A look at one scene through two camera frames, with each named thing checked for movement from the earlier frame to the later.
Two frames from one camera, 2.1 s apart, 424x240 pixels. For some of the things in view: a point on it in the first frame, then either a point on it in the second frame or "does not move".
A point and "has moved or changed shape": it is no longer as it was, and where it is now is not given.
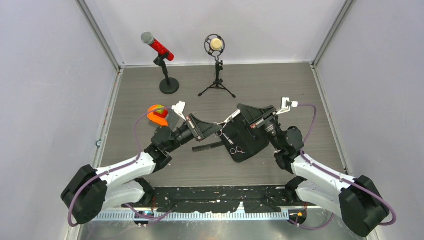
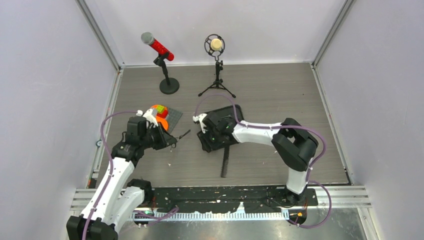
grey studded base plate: x=173 y=119 does not move
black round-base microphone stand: x=169 y=85 does not move
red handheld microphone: x=148 y=38 does not move
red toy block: x=164 y=114 does not move
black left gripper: x=202 y=129 to x=165 y=139
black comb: x=207 y=146 to x=225 y=162
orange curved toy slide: x=155 y=118 does not move
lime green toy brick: x=160 y=106 does not move
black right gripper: x=254 y=116 to x=208 y=130
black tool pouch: x=243 y=142 has moved or changed shape
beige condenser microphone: x=214 y=45 does not move
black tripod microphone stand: x=217 y=83 does not move
